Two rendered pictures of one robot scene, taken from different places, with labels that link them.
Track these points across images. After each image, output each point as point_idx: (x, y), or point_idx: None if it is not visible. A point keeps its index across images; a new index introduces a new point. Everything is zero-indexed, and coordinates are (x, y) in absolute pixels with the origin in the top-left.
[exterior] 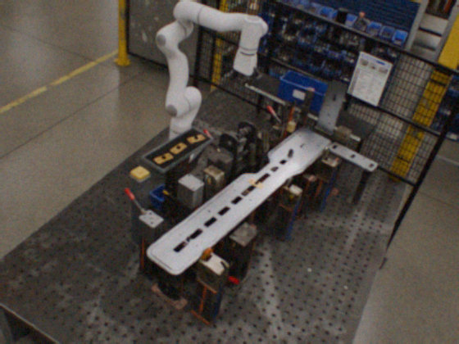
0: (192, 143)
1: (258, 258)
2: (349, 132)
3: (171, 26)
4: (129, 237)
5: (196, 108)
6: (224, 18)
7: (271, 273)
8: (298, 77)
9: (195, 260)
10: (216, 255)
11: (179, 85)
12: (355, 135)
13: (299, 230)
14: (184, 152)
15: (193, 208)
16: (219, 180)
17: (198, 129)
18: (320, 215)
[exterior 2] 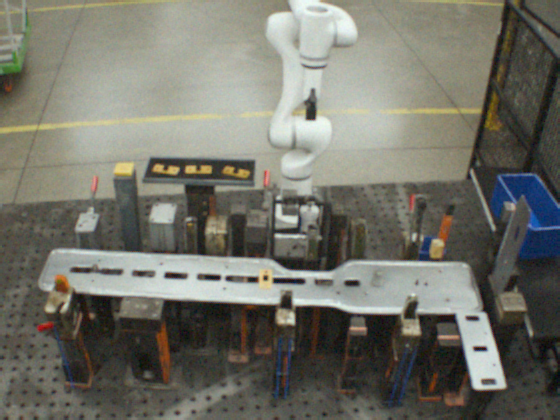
0: (222, 174)
1: (213, 384)
2: (518, 309)
3: (289, 13)
4: None
5: (314, 149)
6: (302, 5)
7: (199, 409)
8: (541, 191)
9: None
10: None
11: (284, 100)
12: (530, 323)
13: (316, 402)
14: (196, 177)
15: (155, 250)
16: (212, 238)
17: (387, 209)
18: (378, 411)
